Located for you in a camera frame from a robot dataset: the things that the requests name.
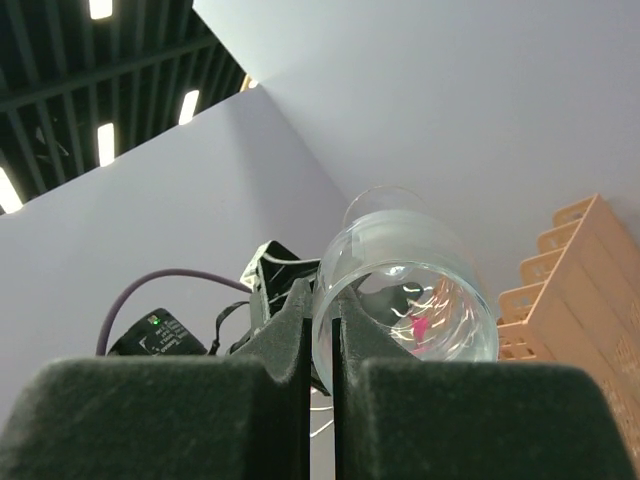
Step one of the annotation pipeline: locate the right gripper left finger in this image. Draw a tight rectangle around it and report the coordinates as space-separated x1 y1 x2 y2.
1 280 311 479

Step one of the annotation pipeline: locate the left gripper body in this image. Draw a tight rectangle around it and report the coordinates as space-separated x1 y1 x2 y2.
214 240 320 355

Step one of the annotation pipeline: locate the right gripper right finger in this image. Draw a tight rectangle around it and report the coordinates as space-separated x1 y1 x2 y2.
332 292 635 479

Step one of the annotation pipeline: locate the clear back wine glass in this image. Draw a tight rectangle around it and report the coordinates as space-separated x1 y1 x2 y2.
312 186 499 392

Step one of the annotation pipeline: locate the orange plastic file organizer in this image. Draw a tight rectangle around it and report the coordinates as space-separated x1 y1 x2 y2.
498 195 639 456

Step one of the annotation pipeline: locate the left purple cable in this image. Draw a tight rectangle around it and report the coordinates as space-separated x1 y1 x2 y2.
96 268 249 356

